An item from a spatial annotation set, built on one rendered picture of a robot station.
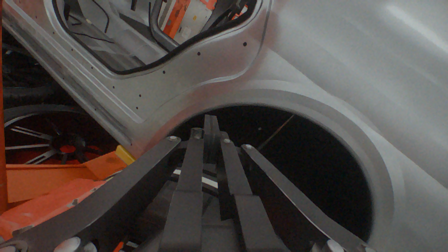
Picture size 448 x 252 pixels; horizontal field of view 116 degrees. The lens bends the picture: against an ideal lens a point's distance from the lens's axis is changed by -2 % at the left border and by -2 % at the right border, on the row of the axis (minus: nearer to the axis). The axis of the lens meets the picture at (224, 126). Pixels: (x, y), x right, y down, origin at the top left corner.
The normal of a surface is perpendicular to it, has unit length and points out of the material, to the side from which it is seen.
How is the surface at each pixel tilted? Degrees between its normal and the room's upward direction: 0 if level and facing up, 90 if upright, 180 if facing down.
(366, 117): 90
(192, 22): 90
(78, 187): 45
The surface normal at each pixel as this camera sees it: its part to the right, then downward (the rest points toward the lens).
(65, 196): -0.15, -0.97
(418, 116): -0.31, 0.24
